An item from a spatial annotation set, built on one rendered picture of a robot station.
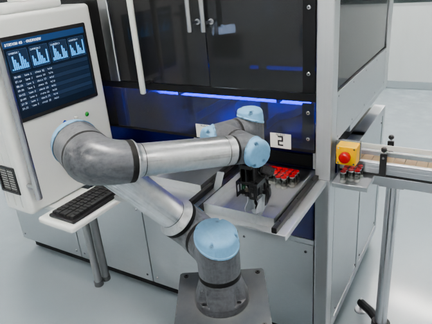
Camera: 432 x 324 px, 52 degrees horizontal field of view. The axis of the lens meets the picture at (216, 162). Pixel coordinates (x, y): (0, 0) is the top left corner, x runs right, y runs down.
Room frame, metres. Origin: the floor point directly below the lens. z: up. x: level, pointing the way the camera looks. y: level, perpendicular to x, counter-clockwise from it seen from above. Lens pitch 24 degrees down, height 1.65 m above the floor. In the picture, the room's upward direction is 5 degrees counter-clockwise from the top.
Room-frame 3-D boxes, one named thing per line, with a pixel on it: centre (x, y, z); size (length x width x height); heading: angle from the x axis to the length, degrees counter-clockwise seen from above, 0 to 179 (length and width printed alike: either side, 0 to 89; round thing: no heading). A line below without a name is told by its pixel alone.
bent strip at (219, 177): (1.46, 0.02, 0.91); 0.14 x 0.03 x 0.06; 148
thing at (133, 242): (2.44, 0.19, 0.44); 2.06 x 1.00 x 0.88; 58
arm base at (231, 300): (0.99, 0.02, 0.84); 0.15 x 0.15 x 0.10
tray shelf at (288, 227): (1.53, -0.02, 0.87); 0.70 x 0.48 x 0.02; 58
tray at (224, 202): (1.40, -0.15, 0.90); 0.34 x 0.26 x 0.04; 147
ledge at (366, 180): (1.49, -0.51, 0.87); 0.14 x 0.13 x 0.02; 148
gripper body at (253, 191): (1.21, -0.11, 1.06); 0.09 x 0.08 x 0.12; 148
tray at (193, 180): (1.68, 0.08, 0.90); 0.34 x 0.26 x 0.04; 148
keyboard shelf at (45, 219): (1.68, 0.54, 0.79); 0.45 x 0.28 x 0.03; 146
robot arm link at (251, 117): (1.21, -0.11, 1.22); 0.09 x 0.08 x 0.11; 120
